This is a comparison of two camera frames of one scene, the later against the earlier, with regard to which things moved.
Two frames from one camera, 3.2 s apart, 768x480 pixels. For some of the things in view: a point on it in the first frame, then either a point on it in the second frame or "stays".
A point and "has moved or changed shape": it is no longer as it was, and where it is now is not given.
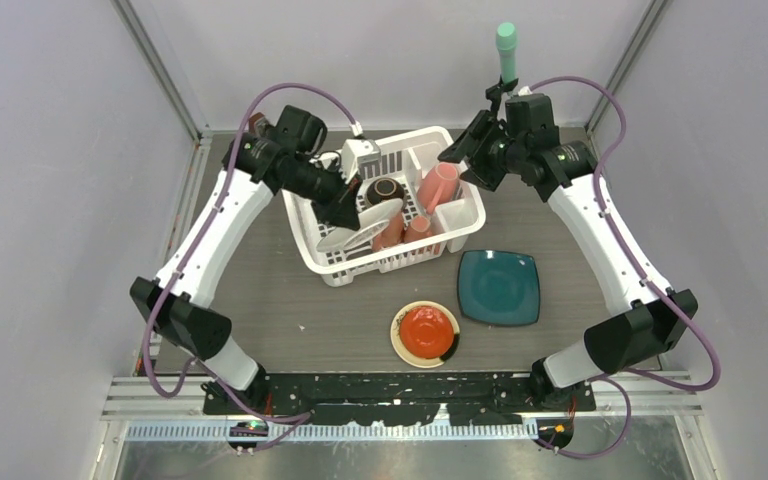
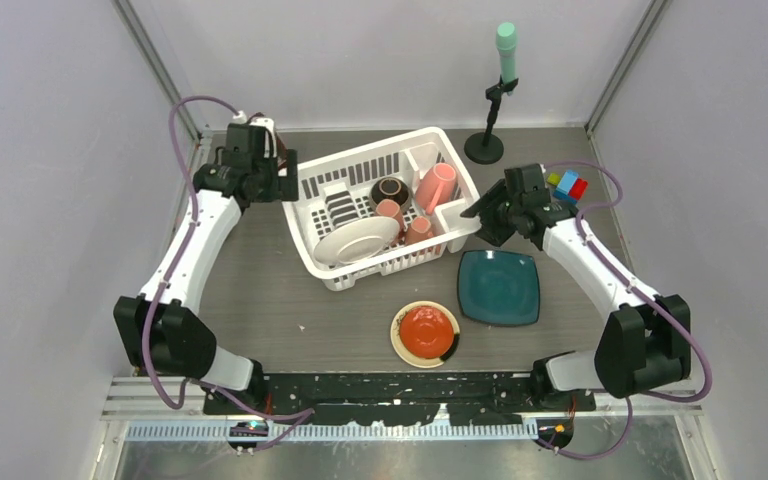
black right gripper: (482, 130) → (491, 231)
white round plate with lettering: (373, 221) has moved or changed shape
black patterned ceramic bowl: (385, 188) stays
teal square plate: (499, 288) stays
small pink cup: (418, 229) stays
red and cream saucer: (425, 334) stays
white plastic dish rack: (387, 204) stays
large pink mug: (438, 185) stays
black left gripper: (341, 209) → (284, 187)
